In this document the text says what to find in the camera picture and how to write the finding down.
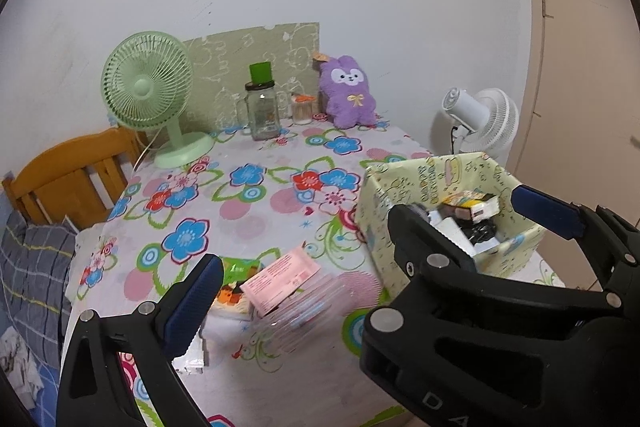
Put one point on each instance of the yellow fabric storage box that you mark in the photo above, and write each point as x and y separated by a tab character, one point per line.
380	227

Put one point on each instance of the white standing fan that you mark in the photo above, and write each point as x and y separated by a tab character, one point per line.
495	122

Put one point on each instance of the green patterned wall board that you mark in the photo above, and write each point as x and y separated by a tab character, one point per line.
225	57

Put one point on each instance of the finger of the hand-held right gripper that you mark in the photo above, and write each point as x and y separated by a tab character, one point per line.
545	207
425	237

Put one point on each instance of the green snack packet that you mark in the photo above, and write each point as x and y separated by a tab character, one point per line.
235	269

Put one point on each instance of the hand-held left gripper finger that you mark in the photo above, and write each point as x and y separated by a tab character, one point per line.
192	302

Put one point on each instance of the grey plaid blanket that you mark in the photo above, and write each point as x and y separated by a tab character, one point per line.
35	267

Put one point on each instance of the glass jar with green lid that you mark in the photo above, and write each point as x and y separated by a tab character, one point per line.
262	112

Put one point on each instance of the small jar with orange lid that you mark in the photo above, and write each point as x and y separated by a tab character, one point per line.
302	112

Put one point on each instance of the purple plush bunny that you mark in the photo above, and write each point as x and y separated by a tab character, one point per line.
347	102

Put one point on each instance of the silver foil packet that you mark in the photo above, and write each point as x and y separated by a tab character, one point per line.
192	359

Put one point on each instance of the white packet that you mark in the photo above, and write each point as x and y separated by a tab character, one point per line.
450	232

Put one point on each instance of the beige wardrobe door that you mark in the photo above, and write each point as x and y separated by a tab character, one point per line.
575	57

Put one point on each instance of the white crumpled cloth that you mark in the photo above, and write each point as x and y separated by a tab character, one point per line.
15	357

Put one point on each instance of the green desk fan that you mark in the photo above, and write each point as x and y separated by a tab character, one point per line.
145	87

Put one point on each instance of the floral tablecloth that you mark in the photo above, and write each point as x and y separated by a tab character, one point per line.
280	217

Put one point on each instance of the small cartoon box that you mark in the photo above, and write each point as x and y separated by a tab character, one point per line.
470	204

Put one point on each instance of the clear pink tissue pack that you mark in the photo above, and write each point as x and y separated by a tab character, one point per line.
280	279

